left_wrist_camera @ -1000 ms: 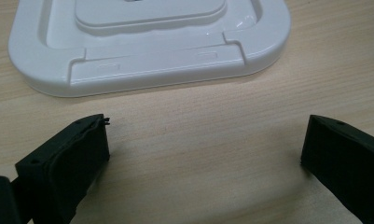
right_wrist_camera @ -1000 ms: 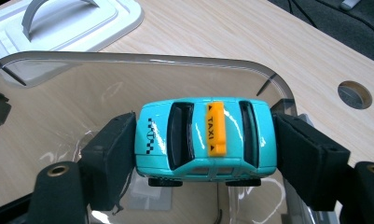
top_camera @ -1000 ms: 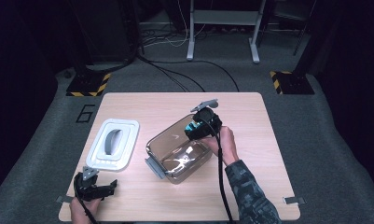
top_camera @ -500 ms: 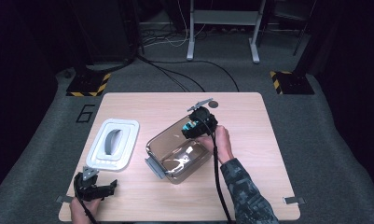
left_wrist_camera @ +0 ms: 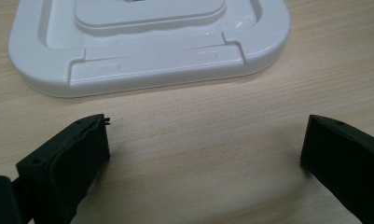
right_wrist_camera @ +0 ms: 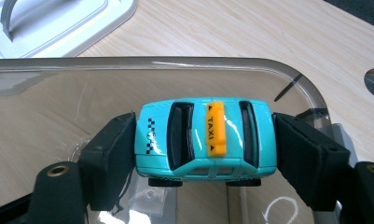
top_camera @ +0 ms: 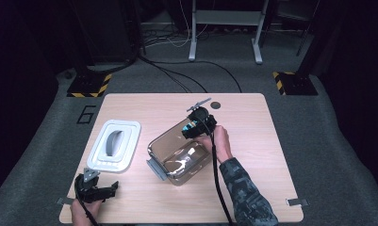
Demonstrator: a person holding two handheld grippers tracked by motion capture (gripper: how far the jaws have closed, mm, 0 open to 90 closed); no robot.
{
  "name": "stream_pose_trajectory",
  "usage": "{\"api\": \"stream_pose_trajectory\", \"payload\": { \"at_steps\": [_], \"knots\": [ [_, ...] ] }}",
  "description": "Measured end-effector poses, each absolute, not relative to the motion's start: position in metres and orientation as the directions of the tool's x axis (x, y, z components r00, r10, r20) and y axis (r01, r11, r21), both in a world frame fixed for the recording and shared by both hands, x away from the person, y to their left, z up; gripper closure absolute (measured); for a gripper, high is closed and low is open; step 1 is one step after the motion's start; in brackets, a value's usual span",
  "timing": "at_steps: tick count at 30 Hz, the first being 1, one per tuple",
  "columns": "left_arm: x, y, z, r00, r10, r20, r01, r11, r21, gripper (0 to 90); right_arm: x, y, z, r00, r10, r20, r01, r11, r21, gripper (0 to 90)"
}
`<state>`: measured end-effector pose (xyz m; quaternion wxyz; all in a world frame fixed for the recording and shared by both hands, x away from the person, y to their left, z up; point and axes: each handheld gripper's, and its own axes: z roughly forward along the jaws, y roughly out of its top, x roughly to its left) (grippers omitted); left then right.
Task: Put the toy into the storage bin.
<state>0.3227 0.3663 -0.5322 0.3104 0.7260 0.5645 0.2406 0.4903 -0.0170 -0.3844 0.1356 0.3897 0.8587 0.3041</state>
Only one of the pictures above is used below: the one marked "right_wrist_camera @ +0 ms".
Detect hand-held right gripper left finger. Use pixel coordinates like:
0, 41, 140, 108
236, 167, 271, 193
77, 111, 137, 212

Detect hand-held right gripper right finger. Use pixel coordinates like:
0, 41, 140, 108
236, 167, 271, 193
271, 112, 352, 212

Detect clear plastic storage box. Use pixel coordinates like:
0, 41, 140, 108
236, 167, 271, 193
0, 56, 359, 224

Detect turquoise toy taxi car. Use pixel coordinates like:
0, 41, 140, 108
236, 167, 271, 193
133, 97, 278, 188

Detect white plastic box lid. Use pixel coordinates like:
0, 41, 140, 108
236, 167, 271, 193
0, 0, 138, 60

